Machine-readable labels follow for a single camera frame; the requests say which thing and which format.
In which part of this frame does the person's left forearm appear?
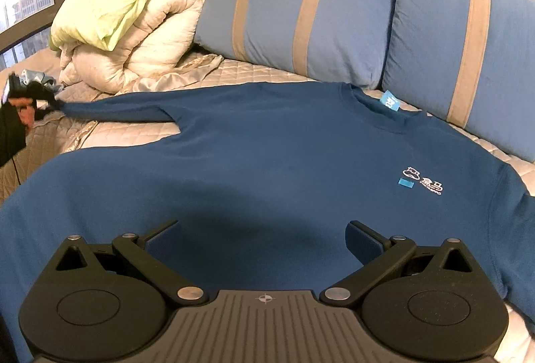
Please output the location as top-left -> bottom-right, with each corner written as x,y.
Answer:
0,103 -> 27,169

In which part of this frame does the blue printed sweatshirt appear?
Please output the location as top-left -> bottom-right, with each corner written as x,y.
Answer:
0,81 -> 535,317

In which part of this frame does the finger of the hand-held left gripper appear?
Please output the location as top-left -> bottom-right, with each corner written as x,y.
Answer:
32,87 -> 64,122

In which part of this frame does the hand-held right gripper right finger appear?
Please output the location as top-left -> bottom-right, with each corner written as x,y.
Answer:
319,220 -> 486,308

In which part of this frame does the person's left hand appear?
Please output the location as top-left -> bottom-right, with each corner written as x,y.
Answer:
7,96 -> 37,134

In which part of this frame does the white quilted comforter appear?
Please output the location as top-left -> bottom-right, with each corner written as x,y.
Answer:
59,0 -> 265,94

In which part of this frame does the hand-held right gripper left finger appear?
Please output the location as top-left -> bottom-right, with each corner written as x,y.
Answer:
54,219 -> 210,308

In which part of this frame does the blue grey-striped pillow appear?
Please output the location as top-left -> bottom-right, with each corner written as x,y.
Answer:
193,0 -> 399,91
382,0 -> 535,163

